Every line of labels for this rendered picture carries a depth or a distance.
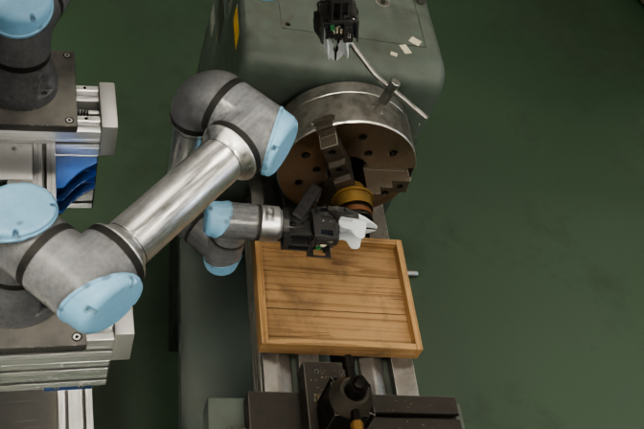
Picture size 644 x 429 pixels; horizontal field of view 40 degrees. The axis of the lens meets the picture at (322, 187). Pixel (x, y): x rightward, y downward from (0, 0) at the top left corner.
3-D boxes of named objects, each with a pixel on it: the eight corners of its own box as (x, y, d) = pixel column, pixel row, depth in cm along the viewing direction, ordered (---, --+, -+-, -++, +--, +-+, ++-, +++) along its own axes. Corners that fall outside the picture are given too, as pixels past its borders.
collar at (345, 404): (326, 377, 159) (330, 369, 157) (368, 378, 161) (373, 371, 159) (331, 418, 154) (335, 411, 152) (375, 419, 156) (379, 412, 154)
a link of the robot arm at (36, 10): (-25, 57, 168) (-27, 0, 158) (4, 15, 177) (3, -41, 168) (38, 76, 169) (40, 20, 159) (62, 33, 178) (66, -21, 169)
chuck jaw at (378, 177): (361, 153, 200) (412, 156, 203) (356, 169, 204) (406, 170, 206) (368, 191, 193) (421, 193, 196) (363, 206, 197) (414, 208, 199)
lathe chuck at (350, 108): (253, 169, 210) (309, 77, 189) (370, 196, 222) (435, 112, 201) (255, 199, 204) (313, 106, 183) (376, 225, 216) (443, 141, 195)
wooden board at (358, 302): (250, 238, 208) (253, 228, 205) (396, 249, 217) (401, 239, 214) (258, 352, 188) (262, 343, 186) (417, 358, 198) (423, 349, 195)
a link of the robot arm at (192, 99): (157, 64, 155) (140, 226, 193) (205, 99, 153) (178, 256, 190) (200, 34, 162) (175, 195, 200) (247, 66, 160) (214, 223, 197)
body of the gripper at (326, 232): (333, 259, 187) (277, 255, 184) (329, 227, 192) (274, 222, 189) (343, 237, 181) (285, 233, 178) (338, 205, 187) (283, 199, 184)
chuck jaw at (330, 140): (330, 155, 200) (312, 122, 191) (352, 148, 199) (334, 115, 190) (335, 193, 193) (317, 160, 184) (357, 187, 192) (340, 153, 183)
